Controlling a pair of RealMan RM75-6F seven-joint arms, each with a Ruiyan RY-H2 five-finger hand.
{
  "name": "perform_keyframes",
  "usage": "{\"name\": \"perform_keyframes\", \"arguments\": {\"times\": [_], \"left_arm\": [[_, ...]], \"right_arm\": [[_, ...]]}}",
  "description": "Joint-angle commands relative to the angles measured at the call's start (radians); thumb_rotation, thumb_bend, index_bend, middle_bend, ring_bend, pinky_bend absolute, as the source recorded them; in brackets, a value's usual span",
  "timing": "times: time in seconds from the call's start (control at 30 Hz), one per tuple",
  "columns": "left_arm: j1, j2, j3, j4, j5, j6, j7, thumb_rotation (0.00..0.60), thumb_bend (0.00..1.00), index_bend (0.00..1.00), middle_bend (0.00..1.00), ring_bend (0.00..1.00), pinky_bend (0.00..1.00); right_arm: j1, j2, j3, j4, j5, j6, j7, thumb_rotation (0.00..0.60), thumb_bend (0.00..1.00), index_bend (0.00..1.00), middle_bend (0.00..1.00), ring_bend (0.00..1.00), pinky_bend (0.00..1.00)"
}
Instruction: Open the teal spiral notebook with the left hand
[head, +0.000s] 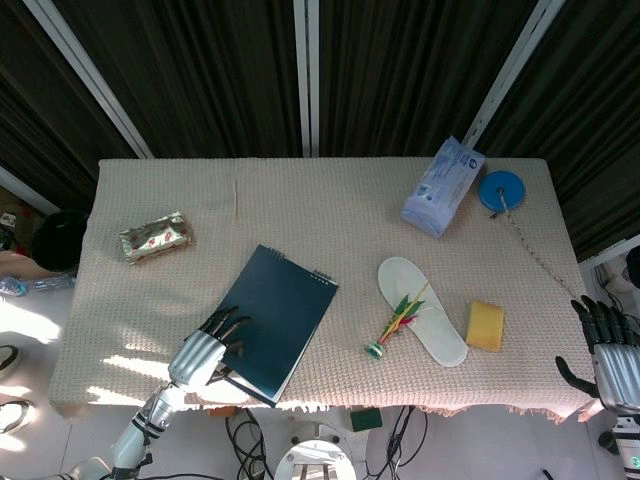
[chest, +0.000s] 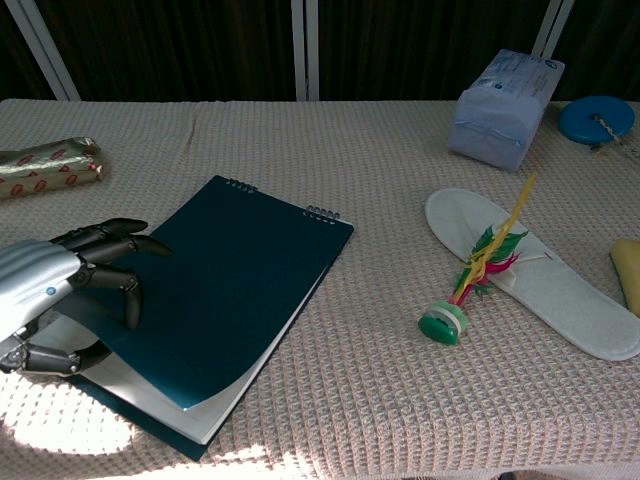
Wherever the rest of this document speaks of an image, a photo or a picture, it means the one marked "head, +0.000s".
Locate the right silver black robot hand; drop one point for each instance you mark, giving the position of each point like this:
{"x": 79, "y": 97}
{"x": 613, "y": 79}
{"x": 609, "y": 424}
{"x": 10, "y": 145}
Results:
{"x": 612, "y": 367}

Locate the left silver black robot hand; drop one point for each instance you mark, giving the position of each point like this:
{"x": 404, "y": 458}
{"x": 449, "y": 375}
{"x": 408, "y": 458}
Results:
{"x": 197, "y": 354}

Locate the dark teal spiral notebook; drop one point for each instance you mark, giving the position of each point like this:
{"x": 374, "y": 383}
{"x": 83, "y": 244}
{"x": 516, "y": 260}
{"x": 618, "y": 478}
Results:
{"x": 280, "y": 320}

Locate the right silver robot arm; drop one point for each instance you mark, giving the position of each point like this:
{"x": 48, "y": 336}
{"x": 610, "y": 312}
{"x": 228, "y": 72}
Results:
{"x": 627, "y": 442}

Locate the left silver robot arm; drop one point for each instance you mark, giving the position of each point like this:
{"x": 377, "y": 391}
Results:
{"x": 142, "y": 427}

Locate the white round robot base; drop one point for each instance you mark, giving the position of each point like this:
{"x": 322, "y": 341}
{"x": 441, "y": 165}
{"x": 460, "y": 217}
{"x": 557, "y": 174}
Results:
{"x": 314, "y": 459}

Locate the green red snack packet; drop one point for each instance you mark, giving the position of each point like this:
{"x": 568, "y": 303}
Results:
{"x": 156, "y": 242}

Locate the yellow sponge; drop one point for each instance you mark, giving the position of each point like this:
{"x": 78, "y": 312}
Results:
{"x": 485, "y": 325}

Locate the braided measuring tape strip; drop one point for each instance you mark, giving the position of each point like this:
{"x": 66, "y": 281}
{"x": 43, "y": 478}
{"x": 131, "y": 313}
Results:
{"x": 535, "y": 255}

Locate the beige woven tablecloth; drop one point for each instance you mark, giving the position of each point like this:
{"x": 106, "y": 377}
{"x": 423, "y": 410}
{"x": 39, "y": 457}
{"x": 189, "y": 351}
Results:
{"x": 320, "y": 240}

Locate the black round bin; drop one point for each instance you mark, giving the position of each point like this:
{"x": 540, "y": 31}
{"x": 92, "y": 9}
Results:
{"x": 59, "y": 241}

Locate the clear plastic water bottle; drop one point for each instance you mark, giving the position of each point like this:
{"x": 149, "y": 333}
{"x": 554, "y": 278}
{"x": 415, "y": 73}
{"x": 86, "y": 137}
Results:
{"x": 30, "y": 286}

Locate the white disposable slipper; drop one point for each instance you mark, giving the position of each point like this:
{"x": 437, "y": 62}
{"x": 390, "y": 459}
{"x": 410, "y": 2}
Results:
{"x": 421, "y": 310}

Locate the colourful feather shuttlecock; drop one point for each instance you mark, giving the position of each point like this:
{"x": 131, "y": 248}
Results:
{"x": 397, "y": 322}

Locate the blue round tape measure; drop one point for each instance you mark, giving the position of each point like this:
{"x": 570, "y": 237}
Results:
{"x": 501, "y": 189}

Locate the blue tissue pack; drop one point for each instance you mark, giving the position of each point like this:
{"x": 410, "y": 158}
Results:
{"x": 444, "y": 185}

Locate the white window frame post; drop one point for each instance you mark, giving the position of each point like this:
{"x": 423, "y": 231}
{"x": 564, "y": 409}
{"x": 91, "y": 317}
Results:
{"x": 307, "y": 75}
{"x": 95, "y": 75}
{"x": 510, "y": 75}

